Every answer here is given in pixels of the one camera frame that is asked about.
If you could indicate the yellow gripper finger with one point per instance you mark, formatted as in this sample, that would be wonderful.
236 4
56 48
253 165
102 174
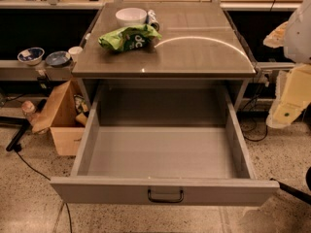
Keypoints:
275 39
293 96

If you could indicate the green rice chip bag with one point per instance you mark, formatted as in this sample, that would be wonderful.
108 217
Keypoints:
128 38

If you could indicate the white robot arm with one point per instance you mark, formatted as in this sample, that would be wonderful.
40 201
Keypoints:
297 40

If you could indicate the grey cabinet with brown top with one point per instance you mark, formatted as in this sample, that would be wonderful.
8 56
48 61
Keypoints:
197 42

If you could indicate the grey open top drawer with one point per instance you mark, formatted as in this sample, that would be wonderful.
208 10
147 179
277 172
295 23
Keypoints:
165 140

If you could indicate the black stand leg right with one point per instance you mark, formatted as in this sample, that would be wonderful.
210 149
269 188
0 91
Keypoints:
296 193

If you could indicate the black stand leg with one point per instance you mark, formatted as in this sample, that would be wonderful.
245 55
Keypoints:
23 125
296 193

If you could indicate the silver drink can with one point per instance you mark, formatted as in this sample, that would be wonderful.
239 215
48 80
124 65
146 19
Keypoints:
152 20

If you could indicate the small white cup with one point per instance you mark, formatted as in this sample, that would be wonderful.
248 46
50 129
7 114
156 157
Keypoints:
74 52

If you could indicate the blue grey bowl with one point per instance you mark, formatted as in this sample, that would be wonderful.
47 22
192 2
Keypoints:
58 58

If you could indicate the cardboard box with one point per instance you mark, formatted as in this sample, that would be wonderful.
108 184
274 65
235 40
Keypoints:
59 117

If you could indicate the blue white patterned bowl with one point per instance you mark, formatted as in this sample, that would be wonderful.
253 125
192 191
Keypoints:
31 56

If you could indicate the plastic bottle on floor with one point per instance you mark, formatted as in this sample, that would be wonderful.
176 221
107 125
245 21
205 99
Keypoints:
30 112

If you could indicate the grey side shelf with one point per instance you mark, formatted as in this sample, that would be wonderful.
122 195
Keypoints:
13 70

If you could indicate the black stand leg left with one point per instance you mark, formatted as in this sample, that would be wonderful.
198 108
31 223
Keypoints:
23 125

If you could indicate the black drawer handle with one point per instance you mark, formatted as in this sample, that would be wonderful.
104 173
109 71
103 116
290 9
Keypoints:
166 198

